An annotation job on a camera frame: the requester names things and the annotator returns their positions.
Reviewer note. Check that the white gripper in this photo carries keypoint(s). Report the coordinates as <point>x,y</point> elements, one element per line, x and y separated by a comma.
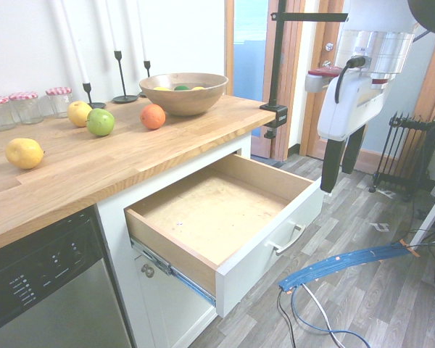
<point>342,112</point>

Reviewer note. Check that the white wooden drawer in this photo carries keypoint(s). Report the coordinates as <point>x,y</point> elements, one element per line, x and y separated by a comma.
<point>217,214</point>

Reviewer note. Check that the wooden glass door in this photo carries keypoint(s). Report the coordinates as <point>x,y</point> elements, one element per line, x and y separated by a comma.
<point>313,108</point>

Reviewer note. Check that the white floor tape marker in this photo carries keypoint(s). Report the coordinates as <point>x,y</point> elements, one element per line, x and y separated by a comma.
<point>387,193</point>
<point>380,227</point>

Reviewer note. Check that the black oil radiator heater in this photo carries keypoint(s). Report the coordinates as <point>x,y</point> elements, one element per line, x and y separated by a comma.
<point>407,152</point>

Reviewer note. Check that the wooden bowl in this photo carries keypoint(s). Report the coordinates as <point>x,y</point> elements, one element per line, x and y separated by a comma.
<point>183,99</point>

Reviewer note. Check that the small green fruit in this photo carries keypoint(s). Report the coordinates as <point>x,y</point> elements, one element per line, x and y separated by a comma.
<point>181,87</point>

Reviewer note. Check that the orange fruit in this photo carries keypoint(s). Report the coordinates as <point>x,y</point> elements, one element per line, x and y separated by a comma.
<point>152,116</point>

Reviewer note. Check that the medium black candle holder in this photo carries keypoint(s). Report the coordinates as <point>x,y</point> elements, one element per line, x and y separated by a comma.
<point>147,74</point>

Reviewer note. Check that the white kitchen cabinet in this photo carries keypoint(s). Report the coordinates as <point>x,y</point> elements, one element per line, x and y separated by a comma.
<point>123,195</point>

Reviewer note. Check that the round metal door knob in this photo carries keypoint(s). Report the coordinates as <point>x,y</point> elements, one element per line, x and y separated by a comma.
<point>148,270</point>

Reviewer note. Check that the white cabinet door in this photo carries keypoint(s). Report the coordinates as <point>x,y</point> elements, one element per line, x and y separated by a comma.
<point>174,311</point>

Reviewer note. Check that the tall black candle holder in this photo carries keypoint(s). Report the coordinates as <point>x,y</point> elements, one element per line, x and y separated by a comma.
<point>122,87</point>

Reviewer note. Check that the green apple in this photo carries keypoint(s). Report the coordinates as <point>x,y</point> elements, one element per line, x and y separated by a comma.
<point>100,122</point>

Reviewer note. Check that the short black candle holder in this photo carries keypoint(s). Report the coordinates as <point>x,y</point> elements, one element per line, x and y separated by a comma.
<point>90,99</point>

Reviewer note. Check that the yellow apple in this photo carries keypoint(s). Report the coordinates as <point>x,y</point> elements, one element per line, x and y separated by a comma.
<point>77,114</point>

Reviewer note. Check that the stainless steel dishwasher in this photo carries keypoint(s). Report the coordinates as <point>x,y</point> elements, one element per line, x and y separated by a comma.
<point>54,286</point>

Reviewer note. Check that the yellow lemon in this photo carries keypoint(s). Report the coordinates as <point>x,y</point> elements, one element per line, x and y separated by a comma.
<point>23,153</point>

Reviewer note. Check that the wooden door frame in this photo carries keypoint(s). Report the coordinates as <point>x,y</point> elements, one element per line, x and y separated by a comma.
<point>286,137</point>

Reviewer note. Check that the red white wrist camera mount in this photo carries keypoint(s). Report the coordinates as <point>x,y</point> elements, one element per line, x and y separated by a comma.
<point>319,78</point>

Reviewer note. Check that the black clamped camera stand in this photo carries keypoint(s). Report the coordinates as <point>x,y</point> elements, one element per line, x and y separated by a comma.
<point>278,65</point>

